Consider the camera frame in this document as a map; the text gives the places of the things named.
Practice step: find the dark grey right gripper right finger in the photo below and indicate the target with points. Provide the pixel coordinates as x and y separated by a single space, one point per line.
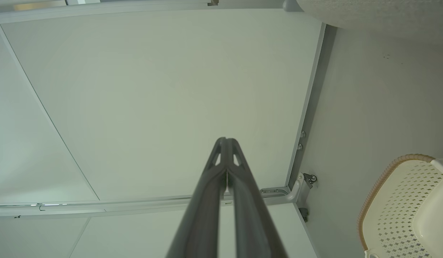
250 215

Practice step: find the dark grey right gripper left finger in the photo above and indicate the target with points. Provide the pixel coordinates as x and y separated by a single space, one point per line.
203 208

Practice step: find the cream perforated plastic laundry basket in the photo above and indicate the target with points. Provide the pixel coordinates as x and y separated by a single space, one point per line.
404 211

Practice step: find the small black caster wheel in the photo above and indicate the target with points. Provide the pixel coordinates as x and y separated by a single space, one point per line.
310 178
304 214

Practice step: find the white framed partition panel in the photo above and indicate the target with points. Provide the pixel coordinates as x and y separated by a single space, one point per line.
164 100

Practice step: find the grey metal corner bracket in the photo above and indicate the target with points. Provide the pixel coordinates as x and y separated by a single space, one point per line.
286 191

